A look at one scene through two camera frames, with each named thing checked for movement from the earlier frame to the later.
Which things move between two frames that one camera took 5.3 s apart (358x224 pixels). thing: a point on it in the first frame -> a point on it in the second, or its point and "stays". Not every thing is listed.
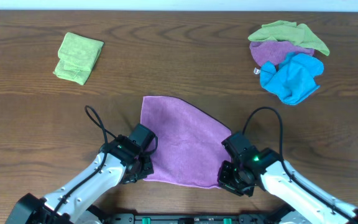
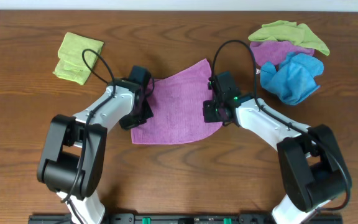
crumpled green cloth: [289, 31] stays
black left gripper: [146, 170] -> [145, 112]
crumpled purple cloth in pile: [275, 51] stays
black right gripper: [229, 179] -> [211, 111]
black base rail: [191, 218] stays
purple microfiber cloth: [189, 149] -> [177, 101]
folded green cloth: [78, 56] stays
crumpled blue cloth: [294, 78] stays
